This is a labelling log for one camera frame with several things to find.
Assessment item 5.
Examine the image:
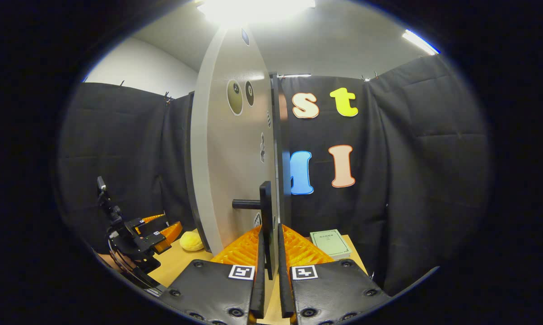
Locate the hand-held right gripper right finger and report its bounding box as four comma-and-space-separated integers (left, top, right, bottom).
278, 223, 391, 325

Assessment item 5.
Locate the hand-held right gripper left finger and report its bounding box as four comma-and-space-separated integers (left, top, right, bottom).
158, 225, 266, 325

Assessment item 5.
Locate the black door handle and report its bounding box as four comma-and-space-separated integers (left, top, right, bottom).
232, 181, 274, 280

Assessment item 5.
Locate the grey cabinet door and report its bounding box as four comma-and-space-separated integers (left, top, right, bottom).
190, 25, 281, 280

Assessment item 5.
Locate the dark grey cabinet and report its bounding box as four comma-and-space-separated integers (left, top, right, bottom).
271, 74, 292, 226

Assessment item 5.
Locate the yellow round bun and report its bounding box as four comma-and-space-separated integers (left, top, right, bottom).
180, 231, 205, 252

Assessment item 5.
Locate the green book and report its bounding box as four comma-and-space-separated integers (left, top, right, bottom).
310, 229, 352, 260

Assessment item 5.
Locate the black backdrop cloth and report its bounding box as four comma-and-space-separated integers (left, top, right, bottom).
59, 54, 491, 296

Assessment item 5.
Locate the large ceiling light panel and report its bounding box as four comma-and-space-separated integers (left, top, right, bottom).
197, 0, 317, 25

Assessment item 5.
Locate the small ceiling light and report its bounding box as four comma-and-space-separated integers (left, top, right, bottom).
402, 29, 441, 56

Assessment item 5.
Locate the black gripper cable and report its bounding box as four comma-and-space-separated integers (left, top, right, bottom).
107, 228, 168, 292

